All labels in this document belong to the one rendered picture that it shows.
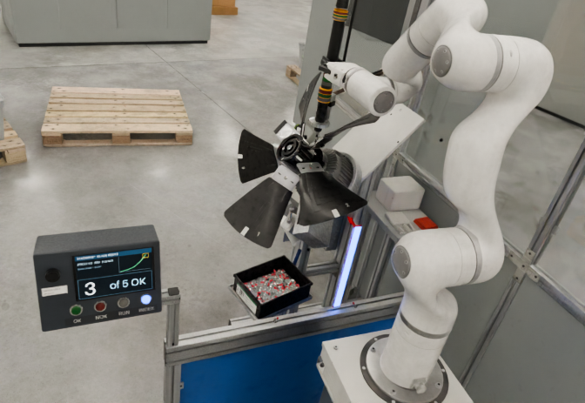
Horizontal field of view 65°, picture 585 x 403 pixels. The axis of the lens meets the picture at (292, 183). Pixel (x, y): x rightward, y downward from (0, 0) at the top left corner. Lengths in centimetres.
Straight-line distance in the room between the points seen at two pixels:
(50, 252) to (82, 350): 149
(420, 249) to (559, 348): 104
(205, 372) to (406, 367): 67
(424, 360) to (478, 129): 54
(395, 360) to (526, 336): 88
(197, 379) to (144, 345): 99
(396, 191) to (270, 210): 65
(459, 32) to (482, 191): 29
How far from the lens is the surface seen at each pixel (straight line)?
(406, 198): 213
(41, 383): 250
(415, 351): 113
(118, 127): 425
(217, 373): 159
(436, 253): 94
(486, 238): 100
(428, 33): 103
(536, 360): 198
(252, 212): 168
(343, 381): 119
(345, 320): 161
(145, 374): 244
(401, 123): 184
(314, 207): 148
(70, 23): 683
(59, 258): 112
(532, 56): 92
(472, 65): 84
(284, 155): 167
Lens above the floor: 195
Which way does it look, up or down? 30 degrees down
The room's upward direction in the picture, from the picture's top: 10 degrees clockwise
